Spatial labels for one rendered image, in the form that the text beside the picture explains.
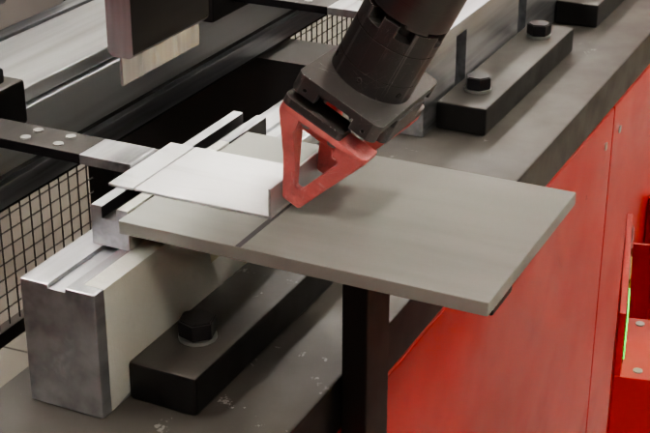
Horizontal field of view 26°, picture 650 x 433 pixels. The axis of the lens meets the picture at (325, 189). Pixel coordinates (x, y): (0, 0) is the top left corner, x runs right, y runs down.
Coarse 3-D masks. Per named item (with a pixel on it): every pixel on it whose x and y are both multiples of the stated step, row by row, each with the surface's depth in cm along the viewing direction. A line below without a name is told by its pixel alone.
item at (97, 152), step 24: (0, 72) 112; (0, 96) 111; (24, 96) 114; (0, 120) 110; (24, 120) 114; (0, 144) 107; (24, 144) 106; (48, 144) 105; (72, 144) 105; (96, 144) 105; (120, 144) 105; (120, 168) 102
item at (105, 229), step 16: (240, 112) 113; (208, 128) 110; (224, 128) 111; (240, 128) 110; (256, 128) 111; (192, 144) 107; (208, 144) 109; (112, 192) 98; (128, 192) 99; (96, 208) 97; (112, 208) 98; (96, 224) 97; (112, 224) 97; (96, 240) 98; (112, 240) 97; (128, 240) 96
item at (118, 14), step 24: (120, 0) 92; (144, 0) 94; (168, 0) 97; (192, 0) 99; (120, 24) 93; (144, 24) 94; (168, 24) 97; (192, 24) 100; (120, 48) 94; (144, 48) 95; (168, 48) 99; (120, 72) 95; (144, 72) 97
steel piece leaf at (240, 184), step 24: (168, 168) 102; (192, 168) 102; (216, 168) 102; (240, 168) 102; (264, 168) 102; (312, 168) 99; (144, 192) 98; (168, 192) 98; (192, 192) 98; (216, 192) 98; (240, 192) 98; (264, 192) 98; (264, 216) 95
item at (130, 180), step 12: (168, 144) 106; (180, 144) 106; (156, 156) 104; (168, 156) 104; (180, 156) 104; (132, 168) 102; (144, 168) 102; (156, 168) 102; (120, 180) 100; (132, 180) 100; (144, 180) 100
